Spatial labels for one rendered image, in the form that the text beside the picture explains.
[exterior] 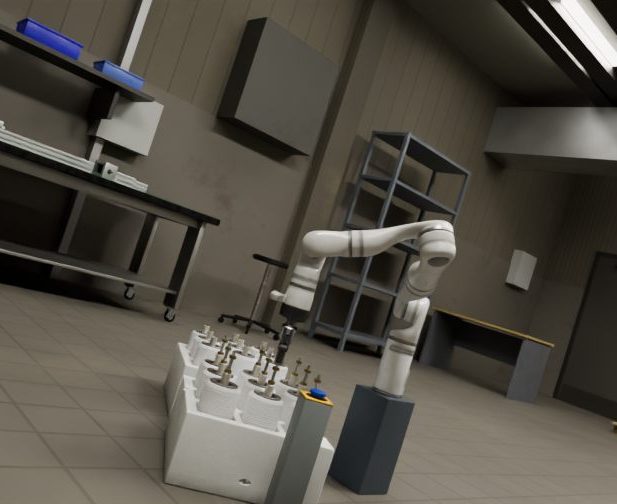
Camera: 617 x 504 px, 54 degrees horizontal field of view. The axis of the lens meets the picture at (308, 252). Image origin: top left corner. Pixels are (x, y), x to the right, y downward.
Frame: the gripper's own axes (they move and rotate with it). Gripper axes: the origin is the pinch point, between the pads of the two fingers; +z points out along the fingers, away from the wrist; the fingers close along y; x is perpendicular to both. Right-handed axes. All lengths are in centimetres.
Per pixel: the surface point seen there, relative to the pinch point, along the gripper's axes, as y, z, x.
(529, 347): 479, -22, -252
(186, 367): 41, 18, 28
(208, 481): -9.4, 32.4, 7.4
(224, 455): -9.0, 25.4, 5.7
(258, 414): -4.6, 14.4, 0.8
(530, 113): 555, -286, -202
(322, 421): -18.1, 8.3, -13.7
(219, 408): -7.1, 15.4, 10.5
